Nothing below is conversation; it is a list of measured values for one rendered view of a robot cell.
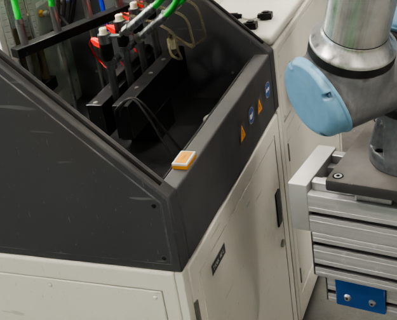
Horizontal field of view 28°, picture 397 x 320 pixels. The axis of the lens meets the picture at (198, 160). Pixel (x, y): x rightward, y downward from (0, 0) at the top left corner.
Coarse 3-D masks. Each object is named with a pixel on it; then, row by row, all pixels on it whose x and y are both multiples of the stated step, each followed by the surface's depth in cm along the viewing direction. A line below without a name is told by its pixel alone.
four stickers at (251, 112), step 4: (268, 80) 191; (268, 84) 191; (268, 88) 191; (268, 92) 191; (260, 96) 186; (268, 96) 192; (256, 100) 183; (260, 100) 186; (252, 104) 180; (260, 104) 186; (252, 108) 180; (260, 108) 186; (248, 112) 178; (252, 112) 180; (248, 116) 178; (252, 116) 181; (252, 120) 181; (244, 124) 175; (240, 128) 173; (244, 128) 175; (240, 132) 173; (244, 132) 175; (240, 136) 173; (244, 136) 176
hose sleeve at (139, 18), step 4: (148, 8) 160; (152, 8) 159; (144, 12) 161; (148, 12) 160; (152, 12) 160; (140, 16) 161; (144, 16) 161; (148, 16) 161; (132, 20) 163; (136, 20) 162; (140, 20) 162; (144, 20) 162; (128, 24) 164; (132, 24) 163; (136, 24) 163; (128, 28) 164; (132, 28) 163; (136, 28) 164
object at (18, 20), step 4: (12, 0) 170; (16, 0) 170; (156, 0) 159; (160, 0) 158; (164, 0) 158; (12, 4) 171; (16, 4) 171; (152, 4) 159; (156, 4) 159; (160, 4) 159; (16, 8) 171; (156, 8) 160; (16, 12) 171; (16, 16) 172; (20, 16) 172; (16, 20) 172; (20, 20) 172
